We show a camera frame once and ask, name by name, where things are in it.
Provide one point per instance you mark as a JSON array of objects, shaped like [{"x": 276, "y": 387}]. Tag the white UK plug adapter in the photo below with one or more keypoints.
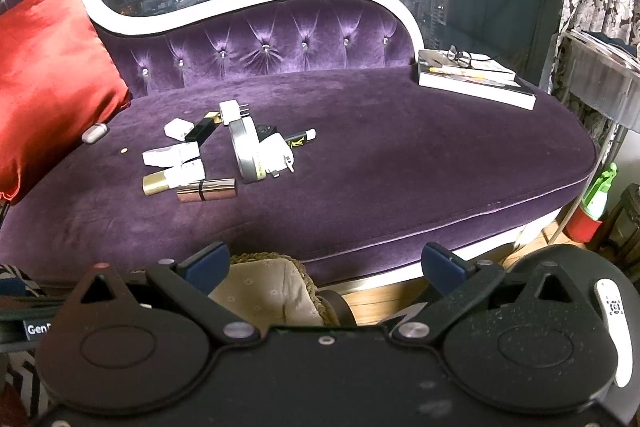
[{"x": 275, "y": 155}]

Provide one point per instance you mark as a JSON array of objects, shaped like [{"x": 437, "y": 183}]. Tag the black white patterned pillow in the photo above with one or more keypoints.
[{"x": 22, "y": 395}]

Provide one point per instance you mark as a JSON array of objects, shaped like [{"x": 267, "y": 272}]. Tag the black eyeglasses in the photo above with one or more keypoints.
[{"x": 465, "y": 58}]

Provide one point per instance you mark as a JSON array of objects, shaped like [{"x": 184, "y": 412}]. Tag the small white square adapter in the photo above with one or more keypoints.
[{"x": 177, "y": 129}]

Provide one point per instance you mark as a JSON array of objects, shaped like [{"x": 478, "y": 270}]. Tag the round silver tin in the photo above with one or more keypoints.
[{"x": 245, "y": 143}]

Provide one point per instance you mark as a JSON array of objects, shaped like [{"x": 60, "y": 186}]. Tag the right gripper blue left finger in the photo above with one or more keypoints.
[{"x": 188, "y": 284}]

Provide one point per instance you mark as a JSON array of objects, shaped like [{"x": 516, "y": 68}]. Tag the white three-pin adapter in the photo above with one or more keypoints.
[{"x": 232, "y": 110}]

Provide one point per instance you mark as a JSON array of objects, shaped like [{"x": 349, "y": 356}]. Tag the black LV lighter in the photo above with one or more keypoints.
[{"x": 301, "y": 138}]

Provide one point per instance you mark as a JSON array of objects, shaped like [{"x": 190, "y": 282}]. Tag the green spray bottle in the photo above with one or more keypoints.
[{"x": 594, "y": 201}]

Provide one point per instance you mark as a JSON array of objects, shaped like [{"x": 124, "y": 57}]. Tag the black gold lipstick tube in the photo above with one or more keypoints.
[{"x": 204, "y": 128}]

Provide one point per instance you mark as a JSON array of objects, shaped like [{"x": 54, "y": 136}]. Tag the beige lined wicker basket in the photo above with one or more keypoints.
[{"x": 268, "y": 289}]

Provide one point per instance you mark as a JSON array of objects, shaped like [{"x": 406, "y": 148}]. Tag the glass side table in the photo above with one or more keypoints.
[{"x": 602, "y": 76}]

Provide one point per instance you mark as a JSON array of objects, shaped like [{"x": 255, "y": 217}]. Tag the black cube charger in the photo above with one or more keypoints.
[{"x": 265, "y": 130}]

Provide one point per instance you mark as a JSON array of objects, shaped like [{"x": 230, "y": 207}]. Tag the white angled plug adapter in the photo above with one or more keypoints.
[{"x": 171, "y": 156}]

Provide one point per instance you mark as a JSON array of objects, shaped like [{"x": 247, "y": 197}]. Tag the purple tufted velvet sofa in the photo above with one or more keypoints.
[{"x": 394, "y": 165}]

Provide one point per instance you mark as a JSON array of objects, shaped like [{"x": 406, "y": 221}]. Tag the white earbuds case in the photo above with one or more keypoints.
[{"x": 94, "y": 133}]

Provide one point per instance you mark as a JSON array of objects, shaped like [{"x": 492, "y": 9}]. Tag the yellow pencil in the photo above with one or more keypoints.
[{"x": 461, "y": 72}]

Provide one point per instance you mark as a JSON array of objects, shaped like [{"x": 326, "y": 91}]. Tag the red cup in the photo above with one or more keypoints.
[{"x": 581, "y": 228}]

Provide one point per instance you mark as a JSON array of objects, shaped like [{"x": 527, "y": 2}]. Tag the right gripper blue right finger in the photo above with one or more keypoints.
[{"x": 462, "y": 287}]

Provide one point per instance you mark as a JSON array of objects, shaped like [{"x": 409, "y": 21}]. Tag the white gold lipstick tube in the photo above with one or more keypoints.
[{"x": 174, "y": 177}]

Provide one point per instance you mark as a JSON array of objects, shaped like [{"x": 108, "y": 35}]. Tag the rose gold lipstick tube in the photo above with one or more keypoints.
[{"x": 208, "y": 189}]

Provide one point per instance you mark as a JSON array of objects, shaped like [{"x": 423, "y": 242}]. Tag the red satin cushion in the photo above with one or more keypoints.
[{"x": 57, "y": 80}]

